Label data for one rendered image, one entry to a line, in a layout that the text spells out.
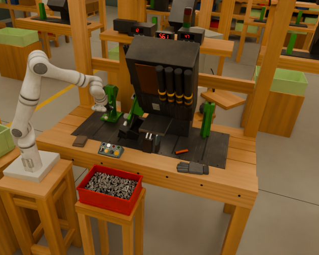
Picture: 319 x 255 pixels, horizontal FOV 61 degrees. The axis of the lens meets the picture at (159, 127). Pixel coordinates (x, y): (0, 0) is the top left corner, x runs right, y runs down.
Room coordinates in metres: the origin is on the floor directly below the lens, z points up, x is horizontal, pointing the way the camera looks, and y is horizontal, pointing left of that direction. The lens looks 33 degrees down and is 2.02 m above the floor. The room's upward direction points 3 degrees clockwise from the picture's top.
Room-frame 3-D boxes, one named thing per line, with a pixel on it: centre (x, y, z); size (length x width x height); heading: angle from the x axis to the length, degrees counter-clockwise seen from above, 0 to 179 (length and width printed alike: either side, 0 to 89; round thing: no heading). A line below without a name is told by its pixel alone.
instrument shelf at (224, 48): (1.89, -0.01, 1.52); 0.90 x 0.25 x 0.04; 76
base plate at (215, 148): (1.64, 0.05, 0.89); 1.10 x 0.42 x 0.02; 76
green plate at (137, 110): (1.60, 0.14, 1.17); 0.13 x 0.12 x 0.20; 76
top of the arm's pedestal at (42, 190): (1.22, 0.74, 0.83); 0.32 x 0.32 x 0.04; 79
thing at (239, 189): (1.37, 0.12, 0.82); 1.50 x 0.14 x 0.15; 76
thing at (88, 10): (10.68, 3.04, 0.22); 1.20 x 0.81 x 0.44; 166
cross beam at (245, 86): (2.00, -0.04, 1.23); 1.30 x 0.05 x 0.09; 76
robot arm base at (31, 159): (1.22, 0.75, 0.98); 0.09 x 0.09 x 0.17; 74
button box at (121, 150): (1.40, 0.31, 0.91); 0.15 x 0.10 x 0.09; 76
